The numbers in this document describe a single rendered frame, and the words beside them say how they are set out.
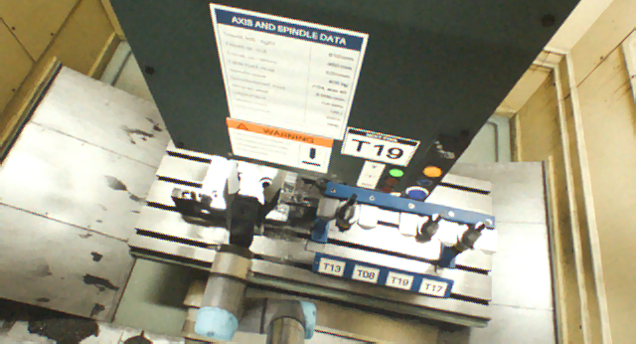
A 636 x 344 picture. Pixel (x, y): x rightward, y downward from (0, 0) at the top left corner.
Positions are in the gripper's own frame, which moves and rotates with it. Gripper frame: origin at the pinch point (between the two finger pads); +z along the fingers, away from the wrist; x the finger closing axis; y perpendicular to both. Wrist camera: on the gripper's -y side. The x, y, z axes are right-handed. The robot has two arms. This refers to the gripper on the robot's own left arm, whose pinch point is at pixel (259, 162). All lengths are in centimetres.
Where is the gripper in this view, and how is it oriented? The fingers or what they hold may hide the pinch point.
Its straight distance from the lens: 89.7
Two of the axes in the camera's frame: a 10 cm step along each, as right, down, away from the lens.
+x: 9.8, 2.0, -0.1
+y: -0.8, 4.3, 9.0
